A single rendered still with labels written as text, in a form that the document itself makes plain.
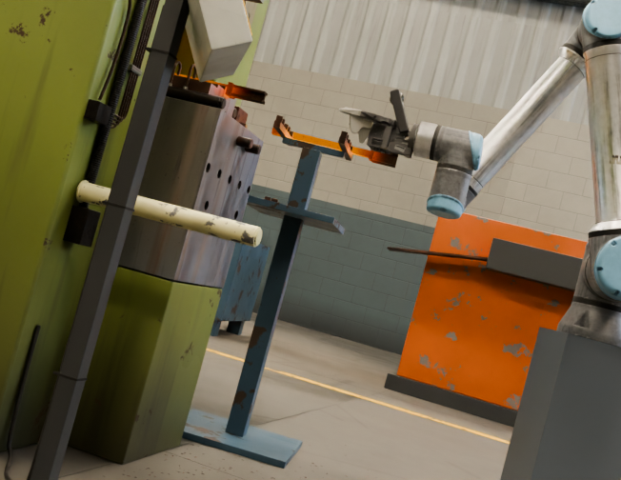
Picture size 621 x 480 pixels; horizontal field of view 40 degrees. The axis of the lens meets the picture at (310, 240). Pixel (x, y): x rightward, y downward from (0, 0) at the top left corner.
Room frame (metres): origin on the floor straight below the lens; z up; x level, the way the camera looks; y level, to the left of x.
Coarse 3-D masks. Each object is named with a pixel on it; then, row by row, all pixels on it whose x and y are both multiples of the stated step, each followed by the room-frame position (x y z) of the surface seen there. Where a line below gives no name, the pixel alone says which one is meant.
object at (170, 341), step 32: (128, 288) 2.15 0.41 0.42; (160, 288) 2.13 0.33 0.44; (192, 288) 2.26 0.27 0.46; (128, 320) 2.15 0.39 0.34; (160, 320) 2.13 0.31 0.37; (192, 320) 2.32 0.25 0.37; (96, 352) 2.16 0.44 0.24; (128, 352) 2.14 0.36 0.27; (160, 352) 2.17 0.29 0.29; (192, 352) 2.39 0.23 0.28; (96, 384) 2.16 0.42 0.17; (128, 384) 2.14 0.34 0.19; (160, 384) 2.22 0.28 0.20; (192, 384) 2.46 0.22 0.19; (96, 416) 2.15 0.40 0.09; (128, 416) 2.13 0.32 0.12; (160, 416) 2.28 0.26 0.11; (96, 448) 2.15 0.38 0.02; (128, 448) 2.13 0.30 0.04; (160, 448) 2.35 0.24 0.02
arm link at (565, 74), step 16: (576, 32) 2.18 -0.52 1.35; (560, 48) 2.22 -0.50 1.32; (576, 48) 2.18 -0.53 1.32; (560, 64) 2.20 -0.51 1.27; (576, 64) 2.19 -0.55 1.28; (544, 80) 2.21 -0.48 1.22; (560, 80) 2.19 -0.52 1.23; (576, 80) 2.20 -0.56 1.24; (528, 96) 2.22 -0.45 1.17; (544, 96) 2.20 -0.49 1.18; (560, 96) 2.21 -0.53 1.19; (512, 112) 2.22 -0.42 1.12; (528, 112) 2.20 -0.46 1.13; (544, 112) 2.21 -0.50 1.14; (496, 128) 2.23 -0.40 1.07; (512, 128) 2.21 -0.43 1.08; (528, 128) 2.21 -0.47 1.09; (496, 144) 2.21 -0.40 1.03; (512, 144) 2.22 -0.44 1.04; (496, 160) 2.22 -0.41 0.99; (480, 176) 2.22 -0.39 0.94; (464, 208) 2.25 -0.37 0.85
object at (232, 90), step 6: (192, 78) 2.31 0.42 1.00; (222, 84) 2.29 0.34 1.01; (228, 84) 2.27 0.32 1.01; (228, 90) 2.27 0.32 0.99; (234, 90) 2.29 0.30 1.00; (240, 90) 2.28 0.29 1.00; (246, 90) 2.28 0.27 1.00; (252, 90) 2.27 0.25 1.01; (258, 90) 2.26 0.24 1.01; (234, 96) 2.29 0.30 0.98; (240, 96) 2.27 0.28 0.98; (246, 96) 2.27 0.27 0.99; (252, 96) 2.27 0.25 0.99; (258, 96) 2.27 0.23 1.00; (264, 96) 2.27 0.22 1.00; (258, 102) 2.28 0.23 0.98; (264, 102) 2.28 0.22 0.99
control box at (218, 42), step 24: (192, 0) 1.63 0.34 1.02; (216, 0) 1.55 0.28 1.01; (240, 0) 1.56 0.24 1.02; (192, 24) 1.72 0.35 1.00; (216, 24) 1.56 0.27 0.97; (240, 24) 1.56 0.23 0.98; (192, 48) 1.84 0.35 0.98; (216, 48) 1.56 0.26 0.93; (240, 48) 1.60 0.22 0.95; (216, 72) 1.82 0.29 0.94
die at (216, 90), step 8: (176, 80) 2.20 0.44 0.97; (184, 80) 2.19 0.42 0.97; (192, 80) 2.19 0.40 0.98; (192, 88) 2.19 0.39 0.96; (200, 88) 2.18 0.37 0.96; (208, 88) 2.18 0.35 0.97; (216, 88) 2.22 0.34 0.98; (224, 88) 2.27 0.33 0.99; (224, 96) 2.28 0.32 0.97; (232, 104) 2.35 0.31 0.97; (232, 112) 2.37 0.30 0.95
